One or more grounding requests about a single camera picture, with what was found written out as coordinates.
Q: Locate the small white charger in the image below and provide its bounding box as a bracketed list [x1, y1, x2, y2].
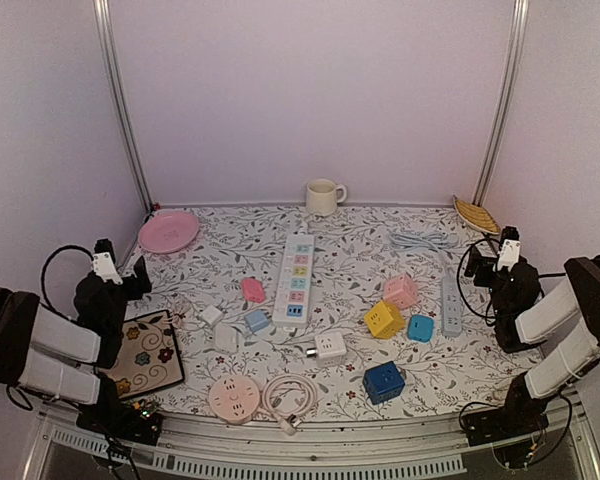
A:
[198, 305, 223, 328]

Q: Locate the dark blue cube adapter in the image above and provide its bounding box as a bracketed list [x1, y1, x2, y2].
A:
[363, 361, 405, 405]

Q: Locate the white power strip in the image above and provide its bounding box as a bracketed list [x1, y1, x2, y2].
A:
[272, 222, 315, 330]

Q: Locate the pink round socket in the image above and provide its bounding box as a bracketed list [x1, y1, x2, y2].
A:
[208, 375, 260, 425]

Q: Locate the yellow leaf dish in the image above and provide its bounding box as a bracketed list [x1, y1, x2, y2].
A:
[453, 196, 501, 235]

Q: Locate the light blue coiled cable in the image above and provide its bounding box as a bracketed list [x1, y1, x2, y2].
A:
[389, 230, 459, 279]

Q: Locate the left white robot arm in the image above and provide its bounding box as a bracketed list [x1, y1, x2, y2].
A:
[0, 253, 152, 434]

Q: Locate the pink plate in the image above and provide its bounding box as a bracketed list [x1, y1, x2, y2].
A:
[138, 211, 200, 254]

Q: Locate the light blue plug adapter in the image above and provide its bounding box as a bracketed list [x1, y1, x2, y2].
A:
[245, 310, 270, 334]

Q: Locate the cream mug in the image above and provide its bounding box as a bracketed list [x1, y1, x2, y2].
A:
[305, 179, 348, 216]

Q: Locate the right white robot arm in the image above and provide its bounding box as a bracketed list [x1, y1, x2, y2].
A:
[460, 246, 600, 436]

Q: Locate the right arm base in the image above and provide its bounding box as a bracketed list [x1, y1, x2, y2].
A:
[458, 402, 549, 470]

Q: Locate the white cartoon plug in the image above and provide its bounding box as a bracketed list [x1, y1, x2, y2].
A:
[306, 332, 347, 368]

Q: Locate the light pink plug adapter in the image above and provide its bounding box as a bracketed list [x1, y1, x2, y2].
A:
[383, 273, 418, 310]

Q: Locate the cyan plug adapter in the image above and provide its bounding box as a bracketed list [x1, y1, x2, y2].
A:
[407, 315, 434, 343]

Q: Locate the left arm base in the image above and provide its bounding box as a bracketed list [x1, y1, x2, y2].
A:
[76, 398, 164, 446]

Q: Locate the floral square coaster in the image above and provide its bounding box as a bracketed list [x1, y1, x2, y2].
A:
[104, 310, 185, 400]

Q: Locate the white plug adapter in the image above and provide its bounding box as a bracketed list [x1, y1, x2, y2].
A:
[213, 323, 240, 355]

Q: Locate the light blue power strip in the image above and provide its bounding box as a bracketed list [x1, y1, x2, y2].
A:
[441, 276, 463, 338]

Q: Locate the yellow cube adapter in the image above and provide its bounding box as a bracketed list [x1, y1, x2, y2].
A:
[364, 300, 406, 339]

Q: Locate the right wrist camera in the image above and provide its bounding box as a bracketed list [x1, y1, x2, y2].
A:
[495, 226, 521, 272]

